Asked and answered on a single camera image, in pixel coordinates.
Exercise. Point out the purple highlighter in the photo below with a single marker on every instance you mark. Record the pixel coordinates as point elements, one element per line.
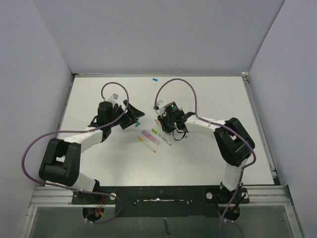
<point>150,137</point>

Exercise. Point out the aluminium front rail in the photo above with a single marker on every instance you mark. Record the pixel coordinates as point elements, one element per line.
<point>269,214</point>

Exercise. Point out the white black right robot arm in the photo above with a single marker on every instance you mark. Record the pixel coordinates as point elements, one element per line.
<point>233,140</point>

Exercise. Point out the yellow cap pen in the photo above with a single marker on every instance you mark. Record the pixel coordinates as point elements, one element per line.
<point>146,144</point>

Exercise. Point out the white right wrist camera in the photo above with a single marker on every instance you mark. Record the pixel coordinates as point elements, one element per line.
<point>159,108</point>

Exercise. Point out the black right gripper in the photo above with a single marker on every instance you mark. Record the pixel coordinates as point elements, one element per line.
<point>162,119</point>

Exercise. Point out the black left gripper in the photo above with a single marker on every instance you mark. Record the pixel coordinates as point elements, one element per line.
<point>134,114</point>

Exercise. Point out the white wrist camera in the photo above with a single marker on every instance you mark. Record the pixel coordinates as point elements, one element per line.
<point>113,98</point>
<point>159,108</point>

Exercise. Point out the aluminium rail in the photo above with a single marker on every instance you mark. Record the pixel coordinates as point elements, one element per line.
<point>245,78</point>
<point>269,214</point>

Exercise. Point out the aluminium right rail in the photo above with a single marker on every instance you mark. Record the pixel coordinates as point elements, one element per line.
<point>245,78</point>

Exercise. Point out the green cap pen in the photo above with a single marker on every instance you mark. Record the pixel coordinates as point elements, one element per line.
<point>161,136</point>

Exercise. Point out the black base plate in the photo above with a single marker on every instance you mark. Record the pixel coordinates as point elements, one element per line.
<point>164,201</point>

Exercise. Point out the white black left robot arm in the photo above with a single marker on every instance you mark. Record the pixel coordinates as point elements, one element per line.
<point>61,161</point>

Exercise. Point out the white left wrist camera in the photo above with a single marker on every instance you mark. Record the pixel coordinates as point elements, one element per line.
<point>113,98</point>

